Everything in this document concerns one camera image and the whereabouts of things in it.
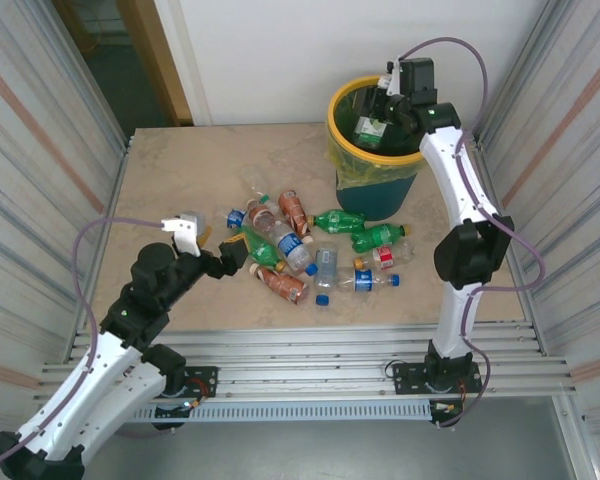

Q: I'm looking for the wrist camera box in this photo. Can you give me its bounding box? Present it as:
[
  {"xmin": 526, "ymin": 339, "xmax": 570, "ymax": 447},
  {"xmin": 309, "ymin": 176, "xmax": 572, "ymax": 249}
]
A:
[
  {"xmin": 384, "ymin": 59, "xmax": 406, "ymax": 99},
  {"xmin": 159, "ymin": 212, "xmax": 207, "ymax": 257}
]

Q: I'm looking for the small bottle with printed label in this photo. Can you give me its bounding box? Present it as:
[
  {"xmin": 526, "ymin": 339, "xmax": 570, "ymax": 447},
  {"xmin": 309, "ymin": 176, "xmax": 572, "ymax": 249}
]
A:
[{"xmin": 354, "ymin": 115, "xmax": 387, "ymax": 151}]

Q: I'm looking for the slotted light blue cable duct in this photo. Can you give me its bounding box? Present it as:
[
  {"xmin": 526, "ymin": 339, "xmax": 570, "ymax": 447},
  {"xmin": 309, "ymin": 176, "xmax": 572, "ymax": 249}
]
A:
[{"xmin": 124, "ymin": 402, "xmax": 434, "ymax": 424}]

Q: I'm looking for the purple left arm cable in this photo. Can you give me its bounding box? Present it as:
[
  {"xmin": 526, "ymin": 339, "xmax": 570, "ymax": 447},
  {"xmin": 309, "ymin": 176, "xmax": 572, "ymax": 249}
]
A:
[{"xmin": 0, "ymin": 217, "xmax": 176, "ymax": 474}]

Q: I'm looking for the clear bottle blue white label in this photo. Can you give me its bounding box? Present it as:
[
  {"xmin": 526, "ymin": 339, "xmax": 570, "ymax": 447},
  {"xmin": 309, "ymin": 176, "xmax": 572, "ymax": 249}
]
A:
[{"xmin": 271, "ymin": 219, "xmax": 321, "ymax": 277}]

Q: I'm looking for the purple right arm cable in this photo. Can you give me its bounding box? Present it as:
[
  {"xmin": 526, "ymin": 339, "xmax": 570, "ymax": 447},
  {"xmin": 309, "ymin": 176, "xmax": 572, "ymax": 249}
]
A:
[{"xmin": 402, "ymin": 35, "xmax": 547, "ymax": 429}]

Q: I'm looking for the green bottle yellow cap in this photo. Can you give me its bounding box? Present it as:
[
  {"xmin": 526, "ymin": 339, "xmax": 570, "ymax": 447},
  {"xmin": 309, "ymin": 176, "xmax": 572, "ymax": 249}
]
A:
[{"xmin": 306, "ymin": 208, "xmax": 368, "ymax": 235}]

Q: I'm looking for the teal bin with yellow rim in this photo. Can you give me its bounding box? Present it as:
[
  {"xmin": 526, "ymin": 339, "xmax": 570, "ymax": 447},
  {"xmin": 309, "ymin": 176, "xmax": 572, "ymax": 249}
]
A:
[{"xmin": 327, "ymin": 74, "xmax": 449, "ymax": 222}]

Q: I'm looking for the clear bottle grey blue label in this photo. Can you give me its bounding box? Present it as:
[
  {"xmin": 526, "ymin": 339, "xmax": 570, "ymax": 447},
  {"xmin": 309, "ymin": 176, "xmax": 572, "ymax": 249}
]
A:
[{"xmin": 312, "ymin": 242, "xmax": 342, "ymax": 308}]

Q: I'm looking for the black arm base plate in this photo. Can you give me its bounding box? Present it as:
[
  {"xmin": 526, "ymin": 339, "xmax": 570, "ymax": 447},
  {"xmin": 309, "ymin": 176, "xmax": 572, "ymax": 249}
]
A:
[
  {"xmin": 392, "ymin": 360, "xmax": 484, "ymax": 396},
  {"xmin": 149, "ymin": 365, "xmax": 219, "ymax": 400}
]

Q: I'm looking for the yellow plastic bin liner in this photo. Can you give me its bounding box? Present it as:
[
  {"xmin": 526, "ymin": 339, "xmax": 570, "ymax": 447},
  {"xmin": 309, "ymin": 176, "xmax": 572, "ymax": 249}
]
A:
[{"xmin": 327, "ymin": 82, "xmax": 442, "ymax": 191}]

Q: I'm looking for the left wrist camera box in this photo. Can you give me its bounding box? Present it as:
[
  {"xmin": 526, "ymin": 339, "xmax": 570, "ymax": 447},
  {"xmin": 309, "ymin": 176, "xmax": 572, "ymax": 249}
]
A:
[{"xmin": 159, "ymin": 212, "xmax": 207, "ymax": 257}]

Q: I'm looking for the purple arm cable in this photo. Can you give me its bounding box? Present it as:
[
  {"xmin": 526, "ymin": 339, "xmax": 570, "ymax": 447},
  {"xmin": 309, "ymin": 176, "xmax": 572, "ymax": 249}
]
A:
[
  {"xmin": 402, "ymin": 35, "xmax": 547, "ymax": 429},
  {"xmin": 0, "ymin": 217, "xmax": 176, "ymax": 474}
]

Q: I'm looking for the orange cable loop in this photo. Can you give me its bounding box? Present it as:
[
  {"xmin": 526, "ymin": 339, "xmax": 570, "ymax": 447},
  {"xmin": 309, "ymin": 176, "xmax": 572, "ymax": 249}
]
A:
[{"xmin": 82, "ymin": 27, "xmax": 114, "ymax": 56}]

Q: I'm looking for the wooden door frame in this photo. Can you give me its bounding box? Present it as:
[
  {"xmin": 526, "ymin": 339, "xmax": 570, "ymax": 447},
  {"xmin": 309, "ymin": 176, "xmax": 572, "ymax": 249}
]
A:
[{"xmin": 117, "ymin": 0, "xmax": 195, "ymax": 127}]

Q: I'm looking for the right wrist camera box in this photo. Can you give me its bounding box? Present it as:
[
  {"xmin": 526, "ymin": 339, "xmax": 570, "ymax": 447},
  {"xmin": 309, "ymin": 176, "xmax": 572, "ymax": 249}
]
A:
[{"xmin": 384, "ymin": 59, "xmax": 406, "ymax": 99}]

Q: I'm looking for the aluminium rail frame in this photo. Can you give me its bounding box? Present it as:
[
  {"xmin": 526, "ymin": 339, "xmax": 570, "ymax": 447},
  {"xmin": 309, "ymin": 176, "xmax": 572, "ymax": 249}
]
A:
[{"xmin": 33, "ymin": 322, "xmax": 580, "ymax": 407}]

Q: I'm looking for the green bottle orange cap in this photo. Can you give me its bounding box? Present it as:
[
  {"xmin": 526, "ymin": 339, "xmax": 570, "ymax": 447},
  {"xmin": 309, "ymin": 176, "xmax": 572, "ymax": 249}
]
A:
[{"xmin": 350, "ymin": 223, "xmax": 412, "ymax": 254}]

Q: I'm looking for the clear bottle Pepsi label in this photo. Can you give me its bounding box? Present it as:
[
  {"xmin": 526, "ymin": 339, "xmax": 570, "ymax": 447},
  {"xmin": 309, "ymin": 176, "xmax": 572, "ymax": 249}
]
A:
[{"xmin": 337, "ymin": 267, "xmax": 401, "ymax": 294}]

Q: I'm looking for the clear bottle red label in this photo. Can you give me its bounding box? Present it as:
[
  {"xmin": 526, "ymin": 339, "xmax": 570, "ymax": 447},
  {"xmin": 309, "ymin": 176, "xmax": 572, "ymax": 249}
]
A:
[{"xmin": 353, "ymin": 242, "xmax": 416, "ymax": 271}]

